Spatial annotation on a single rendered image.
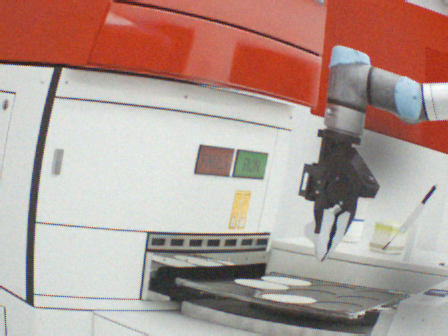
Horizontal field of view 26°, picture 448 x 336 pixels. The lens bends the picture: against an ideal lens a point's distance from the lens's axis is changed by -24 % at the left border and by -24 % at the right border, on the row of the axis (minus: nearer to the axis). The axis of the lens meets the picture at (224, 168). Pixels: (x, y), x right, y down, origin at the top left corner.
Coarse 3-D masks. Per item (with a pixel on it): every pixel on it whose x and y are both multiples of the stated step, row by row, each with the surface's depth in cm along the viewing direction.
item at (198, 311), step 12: (192, 312) 203; (204, 312) 201; (216, 312) 200; (228, 312) 200; (228, 324) 199; (240, 324) 198; (252, 324) 197; (264, 324) 196; (276, 324) 195; (288, 324) 194
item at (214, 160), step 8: (200, 152) 204; (208, 152) 206; (216, 152) 209; (224, 152) 211; (232, 152) 214; (200, 160) 205; (208, 160) 207; (216, 160) 209; (224, 160) 212; (200, 168) 205; (208, 168) 208; (216, 168) 210; (224, 168) 212
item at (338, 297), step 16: (224, 288) 199; (240, 288) 202; (256, 288) 205; (288, 288) 210; (304, 288) 212; (320, 288) 215; (336, 288) 216; (352, 288) 218; (304, 304) 190; (320, 304) 192; (336, 304) 194; (352, 304) 195; (368, 304) 195
